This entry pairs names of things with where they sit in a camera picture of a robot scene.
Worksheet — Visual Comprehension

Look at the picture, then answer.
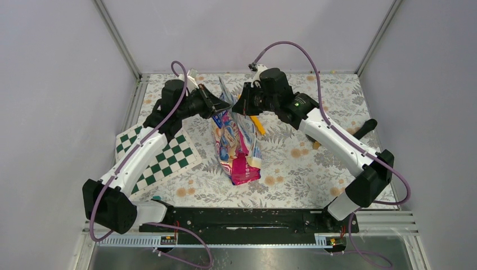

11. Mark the pink blue pet food bag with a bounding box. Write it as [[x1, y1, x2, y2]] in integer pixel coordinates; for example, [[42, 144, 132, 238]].
[[210, 76, 262, 186]]

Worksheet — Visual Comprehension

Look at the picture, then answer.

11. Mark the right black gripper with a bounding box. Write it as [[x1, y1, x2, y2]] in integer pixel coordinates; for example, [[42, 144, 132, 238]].
[[232, 82, 278, 116]]

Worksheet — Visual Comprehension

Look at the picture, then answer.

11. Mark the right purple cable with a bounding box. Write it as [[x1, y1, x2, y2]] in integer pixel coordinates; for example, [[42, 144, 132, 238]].
[[249, 40, 412, 268]]

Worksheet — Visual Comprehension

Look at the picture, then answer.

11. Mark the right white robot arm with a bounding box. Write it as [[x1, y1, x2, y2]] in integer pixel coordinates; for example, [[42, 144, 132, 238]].
[[232, 64, 394, 232]]

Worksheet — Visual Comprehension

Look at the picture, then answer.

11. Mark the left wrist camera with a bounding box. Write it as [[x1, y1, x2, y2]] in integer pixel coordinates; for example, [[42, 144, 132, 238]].
[[178, 69, 199, 92]]

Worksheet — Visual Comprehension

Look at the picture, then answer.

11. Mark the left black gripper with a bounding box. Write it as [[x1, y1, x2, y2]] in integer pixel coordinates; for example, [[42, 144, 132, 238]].
[[178, 83, 231, 119]]

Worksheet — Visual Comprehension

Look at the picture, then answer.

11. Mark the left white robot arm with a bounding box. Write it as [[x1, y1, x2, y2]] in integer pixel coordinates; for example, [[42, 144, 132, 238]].
[[82, 79, 231, 234]]

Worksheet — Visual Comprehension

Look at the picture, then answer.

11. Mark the black pet bowl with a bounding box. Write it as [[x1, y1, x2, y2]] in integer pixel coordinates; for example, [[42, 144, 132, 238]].
[[306, 135, 321, 149]]

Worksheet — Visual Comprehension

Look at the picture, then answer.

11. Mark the yellow plastic scoop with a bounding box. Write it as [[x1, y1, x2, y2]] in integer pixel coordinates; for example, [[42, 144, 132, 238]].
[[250, 116, 266, 136]]

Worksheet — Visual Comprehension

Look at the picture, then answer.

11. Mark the floral table mat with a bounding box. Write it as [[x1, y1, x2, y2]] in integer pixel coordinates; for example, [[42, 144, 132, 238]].
[[138, 74, 370, 209]]

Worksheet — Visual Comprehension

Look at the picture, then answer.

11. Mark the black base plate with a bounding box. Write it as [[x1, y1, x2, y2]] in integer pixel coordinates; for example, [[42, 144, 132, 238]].
[[162, 207, 359, 246]]

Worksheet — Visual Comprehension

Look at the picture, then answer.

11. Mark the green white chessboard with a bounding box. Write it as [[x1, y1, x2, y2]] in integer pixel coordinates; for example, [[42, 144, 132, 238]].
[[115, 124, 203, 199]]

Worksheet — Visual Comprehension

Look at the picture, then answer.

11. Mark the black marker orange tip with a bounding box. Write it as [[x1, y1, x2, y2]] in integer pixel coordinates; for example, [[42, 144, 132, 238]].
[[353, 119, 378, 140]]

